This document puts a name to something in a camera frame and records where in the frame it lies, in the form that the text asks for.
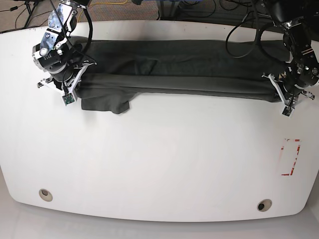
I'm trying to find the red tape rectangle marking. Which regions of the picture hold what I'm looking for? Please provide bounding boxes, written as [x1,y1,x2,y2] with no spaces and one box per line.
[278,138,301,176]

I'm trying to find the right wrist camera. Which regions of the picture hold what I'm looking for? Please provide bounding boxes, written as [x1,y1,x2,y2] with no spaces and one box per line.
[62,93,76,106]

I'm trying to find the left table grommet hole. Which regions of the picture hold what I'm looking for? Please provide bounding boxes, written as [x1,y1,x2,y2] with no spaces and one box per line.
[39,189,53,202]

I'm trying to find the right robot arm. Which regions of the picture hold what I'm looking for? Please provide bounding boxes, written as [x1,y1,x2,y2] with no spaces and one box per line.
[32,0,97,105]

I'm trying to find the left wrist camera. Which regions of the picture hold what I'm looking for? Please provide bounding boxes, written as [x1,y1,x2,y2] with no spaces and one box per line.
[282,106,295,117]

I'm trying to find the yellow cable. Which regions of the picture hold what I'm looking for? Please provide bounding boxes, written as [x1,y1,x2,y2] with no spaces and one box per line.
[77,0,128,23]

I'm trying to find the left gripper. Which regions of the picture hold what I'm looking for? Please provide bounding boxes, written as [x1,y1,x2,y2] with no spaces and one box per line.
[262,73,315,110]

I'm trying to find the dark grey t-shirt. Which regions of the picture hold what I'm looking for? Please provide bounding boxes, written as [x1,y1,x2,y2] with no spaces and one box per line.
[76,40,284,114]

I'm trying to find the table grommet hole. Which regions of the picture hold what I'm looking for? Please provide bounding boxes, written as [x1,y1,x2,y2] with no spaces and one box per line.
[39,189,53,202]
[257,199,272,212]

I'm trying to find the black tripod stand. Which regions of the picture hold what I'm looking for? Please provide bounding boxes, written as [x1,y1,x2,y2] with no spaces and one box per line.
[14,0,40,29]

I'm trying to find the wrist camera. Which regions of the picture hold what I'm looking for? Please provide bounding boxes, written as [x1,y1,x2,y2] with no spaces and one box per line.
[282,106,295,117]
[62,93,76,106]

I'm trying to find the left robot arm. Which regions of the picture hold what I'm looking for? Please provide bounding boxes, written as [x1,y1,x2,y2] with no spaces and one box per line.
[258,0,319,116]

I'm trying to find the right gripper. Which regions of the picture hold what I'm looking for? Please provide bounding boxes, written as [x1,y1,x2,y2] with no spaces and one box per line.
[36,62,97,97]

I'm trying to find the right table grommet hole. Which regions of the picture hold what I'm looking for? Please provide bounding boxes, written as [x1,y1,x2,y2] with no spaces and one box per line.
[257,199,272,212]

